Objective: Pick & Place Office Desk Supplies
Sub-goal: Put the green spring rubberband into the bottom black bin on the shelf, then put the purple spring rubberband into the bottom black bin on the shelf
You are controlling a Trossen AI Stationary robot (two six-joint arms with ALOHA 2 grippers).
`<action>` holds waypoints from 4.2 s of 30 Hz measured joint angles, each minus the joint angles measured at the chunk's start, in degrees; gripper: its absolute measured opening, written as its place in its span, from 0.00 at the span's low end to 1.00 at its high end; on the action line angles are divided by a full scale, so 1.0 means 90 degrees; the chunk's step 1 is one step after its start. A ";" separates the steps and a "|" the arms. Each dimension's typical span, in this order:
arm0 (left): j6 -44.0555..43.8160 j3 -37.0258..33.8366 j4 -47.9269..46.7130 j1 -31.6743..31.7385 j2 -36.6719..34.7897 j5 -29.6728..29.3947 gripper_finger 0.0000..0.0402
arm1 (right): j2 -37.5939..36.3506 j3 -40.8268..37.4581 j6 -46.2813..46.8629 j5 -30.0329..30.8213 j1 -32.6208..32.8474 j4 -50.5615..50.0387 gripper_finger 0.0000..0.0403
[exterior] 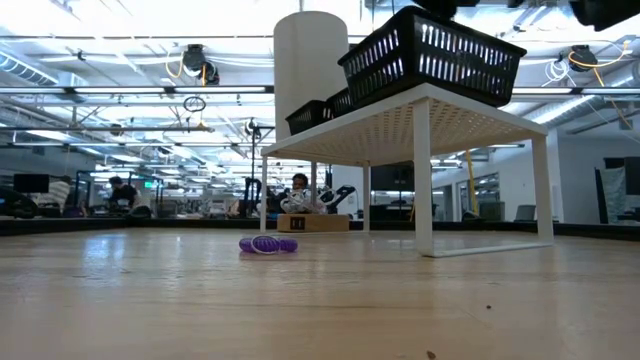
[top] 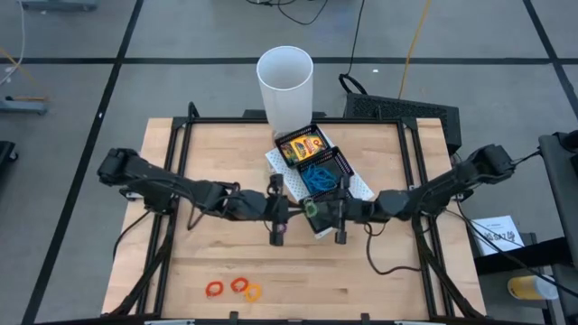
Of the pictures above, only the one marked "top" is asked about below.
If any white floor cable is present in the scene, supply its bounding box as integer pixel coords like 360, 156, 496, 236
0, 0, 26, 87

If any black floor cable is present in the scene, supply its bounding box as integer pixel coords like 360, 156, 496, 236
338, 0, 368, 95
246, 0, 331, 26

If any white cylindrical bin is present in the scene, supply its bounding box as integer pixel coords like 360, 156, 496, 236
256, 44, 314, 135

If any yellow white bottle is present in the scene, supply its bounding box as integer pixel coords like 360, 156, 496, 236
507, 274, 560, 302

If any white printed paper sheet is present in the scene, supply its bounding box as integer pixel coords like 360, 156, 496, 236
469, 215, 526, 257

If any white perforated shelf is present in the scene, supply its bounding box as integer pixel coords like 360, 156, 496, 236
265, 130, 376, 239

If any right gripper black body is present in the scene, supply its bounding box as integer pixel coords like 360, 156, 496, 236
332, 174, 363, 246

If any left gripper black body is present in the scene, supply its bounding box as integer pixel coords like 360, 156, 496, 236
264, 173, 291, 247

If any black metal table frame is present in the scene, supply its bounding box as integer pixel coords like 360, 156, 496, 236
106, 115, 487, 324

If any grey stand base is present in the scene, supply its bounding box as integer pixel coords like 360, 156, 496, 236
0, 97, 49, 115
20, 0, 98, 13

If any long black cable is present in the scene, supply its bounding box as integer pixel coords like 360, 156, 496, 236
460, 211, 578, 299

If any black mount bar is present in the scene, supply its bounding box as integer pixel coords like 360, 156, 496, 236
242, 109, 327, 121

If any dark grey cart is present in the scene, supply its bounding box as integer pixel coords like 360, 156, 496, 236
537, 130, 578, 272

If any yellow floor cable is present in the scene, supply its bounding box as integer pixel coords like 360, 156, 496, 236
0, 47, 49, 101
396, 0, 434, 99

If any black floor object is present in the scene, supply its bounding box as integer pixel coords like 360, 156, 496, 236
0, 140, 19, 180

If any black side shelf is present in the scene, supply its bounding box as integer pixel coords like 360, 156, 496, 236
472, 237, 578, 276

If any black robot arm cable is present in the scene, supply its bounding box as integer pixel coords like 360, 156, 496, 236
364, 221, 424, 276
112, 209, 153, 262

